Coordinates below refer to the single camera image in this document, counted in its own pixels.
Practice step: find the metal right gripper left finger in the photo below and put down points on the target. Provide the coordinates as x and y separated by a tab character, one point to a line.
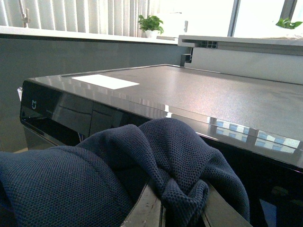
148	210

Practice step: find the metal right gripper right finger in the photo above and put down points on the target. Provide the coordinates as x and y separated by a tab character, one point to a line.
218	213

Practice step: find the navy blue knit garment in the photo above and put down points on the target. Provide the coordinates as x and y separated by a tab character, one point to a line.
97	182

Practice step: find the grey front-load washing machine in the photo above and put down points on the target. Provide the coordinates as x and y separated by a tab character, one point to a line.
257	124

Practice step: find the white label on machine top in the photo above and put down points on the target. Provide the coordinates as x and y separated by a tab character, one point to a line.
105	81

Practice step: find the white window counter ledge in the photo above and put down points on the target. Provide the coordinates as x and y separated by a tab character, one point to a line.
261	45

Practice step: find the potted green plant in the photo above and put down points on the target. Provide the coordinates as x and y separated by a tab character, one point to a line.
151	26

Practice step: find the green plant at right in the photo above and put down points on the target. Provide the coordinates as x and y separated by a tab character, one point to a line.
286	23

